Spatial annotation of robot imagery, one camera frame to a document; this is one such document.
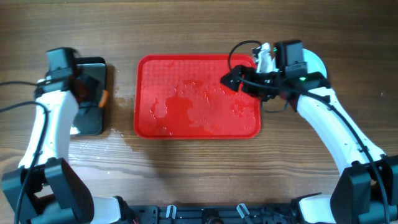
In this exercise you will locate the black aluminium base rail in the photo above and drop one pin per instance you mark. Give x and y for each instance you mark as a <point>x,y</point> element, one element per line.
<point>266,214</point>

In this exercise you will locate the green orange sponge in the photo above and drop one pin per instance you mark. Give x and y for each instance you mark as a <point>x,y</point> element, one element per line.
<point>103,99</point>

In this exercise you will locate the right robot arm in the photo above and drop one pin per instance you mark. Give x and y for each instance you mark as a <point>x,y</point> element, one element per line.
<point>366,191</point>

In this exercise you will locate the light blue plate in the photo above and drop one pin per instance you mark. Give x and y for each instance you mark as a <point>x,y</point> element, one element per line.
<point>314,63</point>

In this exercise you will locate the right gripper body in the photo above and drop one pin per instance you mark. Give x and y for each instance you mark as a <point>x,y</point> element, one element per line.
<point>249,81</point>

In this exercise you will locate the black water tray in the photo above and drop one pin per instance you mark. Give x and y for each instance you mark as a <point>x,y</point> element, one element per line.
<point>89,121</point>

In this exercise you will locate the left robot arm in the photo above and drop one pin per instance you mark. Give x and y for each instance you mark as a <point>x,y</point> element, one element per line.
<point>44,188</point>

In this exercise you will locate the red plastic tray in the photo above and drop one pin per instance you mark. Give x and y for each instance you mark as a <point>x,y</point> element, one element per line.
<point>179,96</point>

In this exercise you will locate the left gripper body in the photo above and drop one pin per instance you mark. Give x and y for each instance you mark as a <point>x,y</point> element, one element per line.
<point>86,88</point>

